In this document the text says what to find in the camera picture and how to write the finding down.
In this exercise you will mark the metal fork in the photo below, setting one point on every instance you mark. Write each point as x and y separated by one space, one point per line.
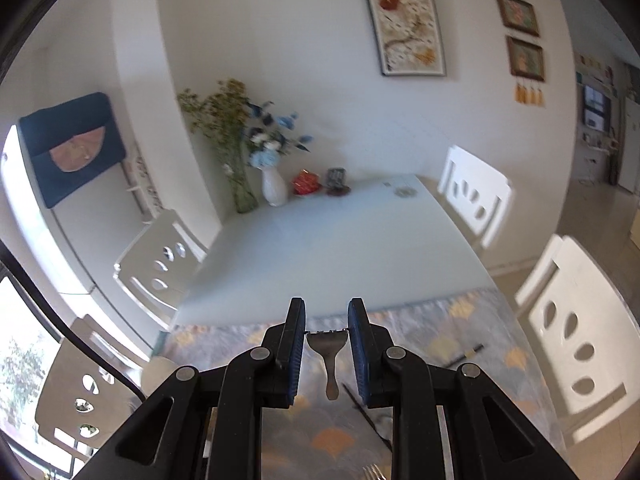
372 472
327 355

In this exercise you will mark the fan-patterned table mat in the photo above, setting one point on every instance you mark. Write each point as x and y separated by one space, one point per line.
450 325

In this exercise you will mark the white vase with blue flowers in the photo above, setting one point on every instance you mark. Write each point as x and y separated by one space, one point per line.
274 187

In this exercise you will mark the white refrigerator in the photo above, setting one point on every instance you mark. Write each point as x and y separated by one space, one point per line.
630 145

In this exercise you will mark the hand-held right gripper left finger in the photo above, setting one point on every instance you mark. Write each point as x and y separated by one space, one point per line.
297 355

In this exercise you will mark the white decorated wall panel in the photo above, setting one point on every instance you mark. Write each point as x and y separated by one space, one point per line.
145 185

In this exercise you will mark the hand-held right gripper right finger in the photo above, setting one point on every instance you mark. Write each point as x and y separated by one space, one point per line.
359 355

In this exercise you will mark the glass vase with green stems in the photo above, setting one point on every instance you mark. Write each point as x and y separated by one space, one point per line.
245 195

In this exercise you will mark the window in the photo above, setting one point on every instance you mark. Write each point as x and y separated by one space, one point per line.
25 385

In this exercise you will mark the small framed picture with tassels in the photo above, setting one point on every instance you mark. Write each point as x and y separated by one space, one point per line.
525 57

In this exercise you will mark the black chopstick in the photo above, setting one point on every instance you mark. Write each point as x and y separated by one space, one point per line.
367 420
465 355

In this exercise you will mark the black phone stand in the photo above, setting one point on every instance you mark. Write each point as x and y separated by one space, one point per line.
337 180

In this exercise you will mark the white chair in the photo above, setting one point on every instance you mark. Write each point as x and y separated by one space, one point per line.
460 170
150 265
595 285
60 375

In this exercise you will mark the red lidded teacup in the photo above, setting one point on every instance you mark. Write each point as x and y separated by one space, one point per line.
306 182

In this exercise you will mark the large framed flower picture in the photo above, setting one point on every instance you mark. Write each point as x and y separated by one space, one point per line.
405 15

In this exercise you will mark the blue wall hanging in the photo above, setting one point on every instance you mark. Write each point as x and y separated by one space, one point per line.
75 130

